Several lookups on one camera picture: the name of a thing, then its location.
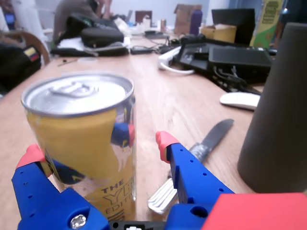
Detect blue gripper finger with pink tip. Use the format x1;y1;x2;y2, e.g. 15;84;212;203
155;130;236;230
11;143;111;230

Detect yellow drink can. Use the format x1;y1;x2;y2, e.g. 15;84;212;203
21;73;137;222

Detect tall dark grey tumbler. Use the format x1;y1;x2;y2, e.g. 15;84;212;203
237;23;307;195

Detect seated person in grey top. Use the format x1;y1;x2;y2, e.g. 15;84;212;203
53;0;113;44

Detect white computer mouse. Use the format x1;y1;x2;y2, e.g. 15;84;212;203
220;92;261;111

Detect black rectangular box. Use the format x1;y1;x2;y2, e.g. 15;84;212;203
208;46;273;72

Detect yellow cardboard box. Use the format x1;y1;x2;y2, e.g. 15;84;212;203
201;23;237;44

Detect red camera mount bracket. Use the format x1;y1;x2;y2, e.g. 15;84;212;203
201;193;307;230

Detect knife with foil-wrapped handle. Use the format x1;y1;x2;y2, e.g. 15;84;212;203
147;119;235;215

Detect white power strip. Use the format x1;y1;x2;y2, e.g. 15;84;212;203
157;46;195;75

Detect black smartphone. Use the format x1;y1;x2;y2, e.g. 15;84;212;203
130;46;154;55

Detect purple bottle with cork cap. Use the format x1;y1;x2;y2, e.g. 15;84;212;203
190;9;203;35

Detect black zip case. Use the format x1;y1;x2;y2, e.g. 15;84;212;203
80;27;125;48

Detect black bag pile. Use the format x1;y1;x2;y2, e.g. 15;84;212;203
50;13;130;58

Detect black jacket with flag patch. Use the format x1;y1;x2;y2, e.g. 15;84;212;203
0;42;42;93

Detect green and yellow carton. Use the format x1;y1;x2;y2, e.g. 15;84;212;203
249;0;285;48

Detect black headphones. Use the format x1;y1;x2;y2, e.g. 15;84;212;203
179;33;207;45

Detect brown cardboard boxes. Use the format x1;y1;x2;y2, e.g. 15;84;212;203
174;3;202;35

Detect small brown open box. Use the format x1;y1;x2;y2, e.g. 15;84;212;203
135;10;153;26

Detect black flat electronic device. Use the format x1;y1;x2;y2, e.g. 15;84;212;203
178;42;266;85

